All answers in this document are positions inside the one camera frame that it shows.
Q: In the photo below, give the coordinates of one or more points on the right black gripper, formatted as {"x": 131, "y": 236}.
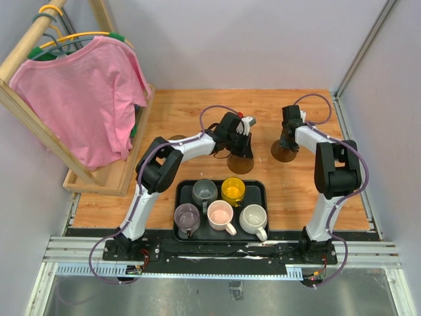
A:
{"x": 284, "y": 144}

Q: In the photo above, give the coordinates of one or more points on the aluminium frame rail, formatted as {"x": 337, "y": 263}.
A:
{"x": 86, "y": 274}

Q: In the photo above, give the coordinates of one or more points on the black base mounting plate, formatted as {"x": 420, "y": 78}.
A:
{"x": 164, "y": 254}

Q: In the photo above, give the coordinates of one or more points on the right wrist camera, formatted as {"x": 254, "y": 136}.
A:
{"x": 303, "y": 116}

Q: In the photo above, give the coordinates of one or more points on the cream ceramic mug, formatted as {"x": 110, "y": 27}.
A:
{"x": 253, "y": 220}

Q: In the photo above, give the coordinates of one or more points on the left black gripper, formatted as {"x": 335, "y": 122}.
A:
{"x": 246, "y": 150}

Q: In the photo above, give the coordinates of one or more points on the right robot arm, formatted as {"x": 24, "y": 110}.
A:
{"x": 337, "y": 175}

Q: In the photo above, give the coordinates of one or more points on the pink t-shirt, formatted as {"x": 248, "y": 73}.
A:
{"x": 87, "y": 99}

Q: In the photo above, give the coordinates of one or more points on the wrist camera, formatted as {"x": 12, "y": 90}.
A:
{"x": 303, "y": 116}
{"x": 245, "y": 124}

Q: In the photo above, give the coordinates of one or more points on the pink ceramic mug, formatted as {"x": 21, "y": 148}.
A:
{"x": 220, "y": 215}

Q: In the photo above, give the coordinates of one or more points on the grey ceramic mug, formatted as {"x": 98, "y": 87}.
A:
{"x": 204, "y": 192}

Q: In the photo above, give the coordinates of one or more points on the wooden clothes rack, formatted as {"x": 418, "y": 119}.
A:
{"x": 113, "y": 179}

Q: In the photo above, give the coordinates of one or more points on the yellow clothes hanger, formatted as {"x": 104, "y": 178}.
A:
{"x": 101, "y": 14}

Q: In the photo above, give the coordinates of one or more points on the purple glass mug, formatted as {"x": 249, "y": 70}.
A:
{"x": 187, "y": 218}

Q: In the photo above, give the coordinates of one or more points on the yellow glass mug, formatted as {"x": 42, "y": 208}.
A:
{"x": 233, "y": 191}

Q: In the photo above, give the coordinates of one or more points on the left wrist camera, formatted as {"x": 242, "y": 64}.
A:
{"x": 245, "y": 124}

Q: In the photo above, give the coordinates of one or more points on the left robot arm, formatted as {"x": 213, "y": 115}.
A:
{"x": 158, "y": 167}

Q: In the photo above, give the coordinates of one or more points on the brown wooden coaster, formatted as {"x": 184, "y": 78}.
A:
{"x": 240, "y": 165}
{"x": 176, "y": 137}
{"x": 282, "y": 154}

